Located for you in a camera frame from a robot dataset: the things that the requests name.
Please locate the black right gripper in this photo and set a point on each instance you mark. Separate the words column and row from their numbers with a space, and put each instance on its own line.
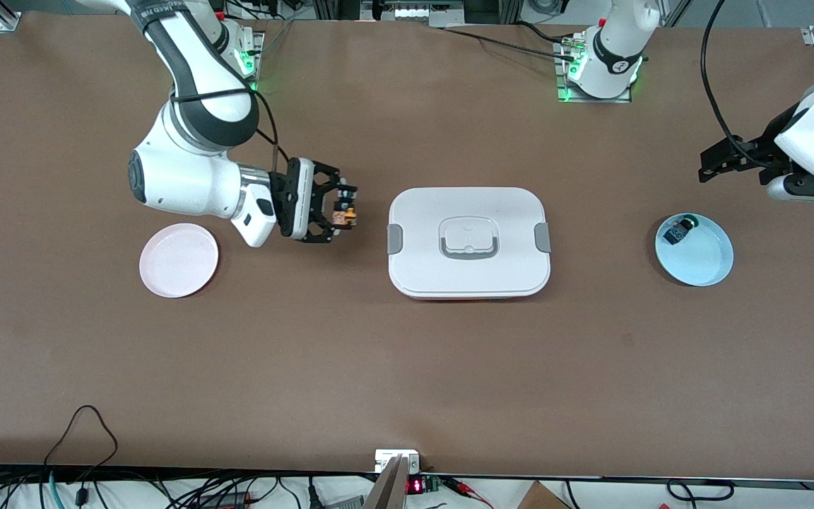
column 323, row 189

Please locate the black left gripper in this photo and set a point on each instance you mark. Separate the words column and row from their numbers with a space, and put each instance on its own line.
column 765, row 148

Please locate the orange push-button switch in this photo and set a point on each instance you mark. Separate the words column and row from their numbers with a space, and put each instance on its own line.
column 345, row 214

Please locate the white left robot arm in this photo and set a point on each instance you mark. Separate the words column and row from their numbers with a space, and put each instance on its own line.
column 615, row 42

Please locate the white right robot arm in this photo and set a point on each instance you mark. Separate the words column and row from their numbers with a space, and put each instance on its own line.
column 188, row 177

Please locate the small blue black object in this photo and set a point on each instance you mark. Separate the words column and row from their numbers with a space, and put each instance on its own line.
column 675, row 232

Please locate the light blue round plate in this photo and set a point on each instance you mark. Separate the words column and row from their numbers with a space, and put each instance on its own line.
column 700, row 261

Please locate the pink round plate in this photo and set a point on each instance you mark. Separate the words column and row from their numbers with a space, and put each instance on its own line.
column 177, row 260

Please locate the small white mounting block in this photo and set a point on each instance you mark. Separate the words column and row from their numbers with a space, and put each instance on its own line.
column 387, row 458

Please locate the grey upright bar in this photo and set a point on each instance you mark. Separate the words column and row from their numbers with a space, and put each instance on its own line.
column 387, row 488

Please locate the red LED display board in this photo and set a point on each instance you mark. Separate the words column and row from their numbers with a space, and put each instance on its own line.
column 415, row 486

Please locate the red clip lead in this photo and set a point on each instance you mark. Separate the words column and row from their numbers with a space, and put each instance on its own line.
column 469, row 489

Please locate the black power adapter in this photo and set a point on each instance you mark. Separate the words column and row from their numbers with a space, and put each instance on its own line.
column 227, row 500

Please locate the brown cardboard piece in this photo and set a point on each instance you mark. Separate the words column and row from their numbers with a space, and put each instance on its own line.
column 541, row 498

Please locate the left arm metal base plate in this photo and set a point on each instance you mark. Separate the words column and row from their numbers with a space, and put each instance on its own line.
column 594, row 98

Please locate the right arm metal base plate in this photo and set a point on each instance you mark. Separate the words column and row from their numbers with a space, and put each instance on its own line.
column 258, row 42

